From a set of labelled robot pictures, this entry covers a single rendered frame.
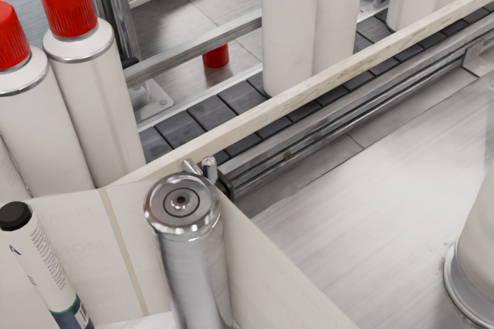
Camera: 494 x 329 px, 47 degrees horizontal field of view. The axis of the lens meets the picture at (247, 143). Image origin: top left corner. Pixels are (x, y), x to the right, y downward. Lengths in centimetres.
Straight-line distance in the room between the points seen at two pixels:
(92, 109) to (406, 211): 28
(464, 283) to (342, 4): 27
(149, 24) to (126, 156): 34
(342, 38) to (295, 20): 7
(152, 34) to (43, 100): 38
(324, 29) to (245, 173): 16
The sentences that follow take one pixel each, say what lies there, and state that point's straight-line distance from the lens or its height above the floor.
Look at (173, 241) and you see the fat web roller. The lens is 28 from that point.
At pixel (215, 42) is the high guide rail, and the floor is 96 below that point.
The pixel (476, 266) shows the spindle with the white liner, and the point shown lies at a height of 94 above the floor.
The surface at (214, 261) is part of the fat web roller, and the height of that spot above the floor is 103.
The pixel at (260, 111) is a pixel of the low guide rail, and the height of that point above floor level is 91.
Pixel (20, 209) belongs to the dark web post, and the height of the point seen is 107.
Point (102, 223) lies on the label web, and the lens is 33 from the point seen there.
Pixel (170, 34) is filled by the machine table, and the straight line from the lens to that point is 78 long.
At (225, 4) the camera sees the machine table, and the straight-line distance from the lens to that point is 83.
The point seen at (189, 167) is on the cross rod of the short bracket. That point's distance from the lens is 50.
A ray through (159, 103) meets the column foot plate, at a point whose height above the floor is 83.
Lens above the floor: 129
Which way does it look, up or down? 48 degrees down
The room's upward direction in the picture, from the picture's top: 3 degrees counter-clockwise
